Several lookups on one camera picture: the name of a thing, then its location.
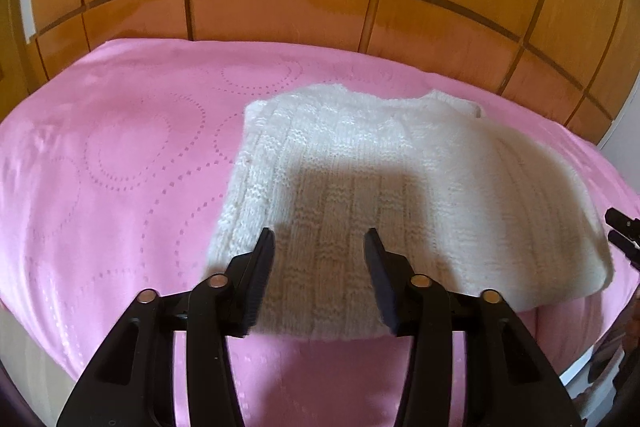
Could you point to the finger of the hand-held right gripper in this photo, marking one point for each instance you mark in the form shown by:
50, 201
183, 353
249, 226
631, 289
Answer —
622, 219
625, 242

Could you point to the white knitted sweater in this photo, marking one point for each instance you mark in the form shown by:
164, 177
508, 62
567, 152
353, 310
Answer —
380, 157

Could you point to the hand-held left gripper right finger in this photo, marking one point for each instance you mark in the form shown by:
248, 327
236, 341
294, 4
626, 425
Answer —
382, 277

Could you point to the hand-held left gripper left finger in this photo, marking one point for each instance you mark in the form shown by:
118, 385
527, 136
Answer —
257, 277

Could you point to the white bed base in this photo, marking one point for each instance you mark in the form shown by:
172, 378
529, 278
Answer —
585, 377

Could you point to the pink bed sheet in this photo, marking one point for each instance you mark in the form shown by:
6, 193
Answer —
125, 167

